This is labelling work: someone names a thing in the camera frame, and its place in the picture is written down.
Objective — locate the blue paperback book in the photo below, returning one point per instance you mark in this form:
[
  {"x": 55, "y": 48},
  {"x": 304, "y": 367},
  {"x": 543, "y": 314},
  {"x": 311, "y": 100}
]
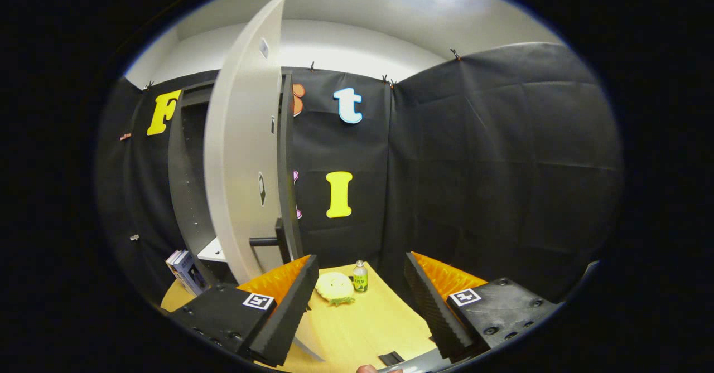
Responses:
[{"x": 192, "y": 275}]

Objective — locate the white paperback book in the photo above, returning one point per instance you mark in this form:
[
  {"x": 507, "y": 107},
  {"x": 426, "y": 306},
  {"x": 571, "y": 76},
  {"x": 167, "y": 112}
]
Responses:
[{"x": 173, "y": 262}]

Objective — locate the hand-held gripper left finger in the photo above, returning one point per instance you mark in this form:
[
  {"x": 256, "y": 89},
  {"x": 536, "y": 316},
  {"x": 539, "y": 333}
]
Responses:
[{"x": 293, "y": 306}]

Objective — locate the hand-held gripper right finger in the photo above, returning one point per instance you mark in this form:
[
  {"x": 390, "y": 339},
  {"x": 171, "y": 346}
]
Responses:
[{"x": 432, "y": 311}]

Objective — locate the small black block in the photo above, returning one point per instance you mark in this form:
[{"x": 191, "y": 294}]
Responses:
[{"x": 391, "y": 358}]

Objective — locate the beige shoe cabinet door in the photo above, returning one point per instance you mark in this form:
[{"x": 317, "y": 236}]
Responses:
[{"x": 240, "y": 166}]

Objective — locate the black backdrop cloth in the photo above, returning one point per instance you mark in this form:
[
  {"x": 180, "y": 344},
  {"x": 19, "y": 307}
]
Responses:
[{"x": 502, "y": 166}]

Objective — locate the yellow round plush pad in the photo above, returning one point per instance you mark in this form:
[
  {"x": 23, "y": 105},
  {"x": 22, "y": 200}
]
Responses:
[{"x": 334, "y": 286}]

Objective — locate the grey shoe cabinet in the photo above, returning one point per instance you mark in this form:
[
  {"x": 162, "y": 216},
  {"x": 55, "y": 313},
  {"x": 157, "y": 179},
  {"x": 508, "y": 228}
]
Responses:
[{"x": 187, "y": 194}]

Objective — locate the white cabinet shelf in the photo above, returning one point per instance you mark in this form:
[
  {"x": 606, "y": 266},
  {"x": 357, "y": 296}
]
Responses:
[{"x": 215, "y": 251}]

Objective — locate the green drink bottle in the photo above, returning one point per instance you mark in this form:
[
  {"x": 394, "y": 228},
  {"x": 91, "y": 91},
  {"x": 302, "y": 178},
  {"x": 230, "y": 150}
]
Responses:
[{"x": 360, "y": 281}]

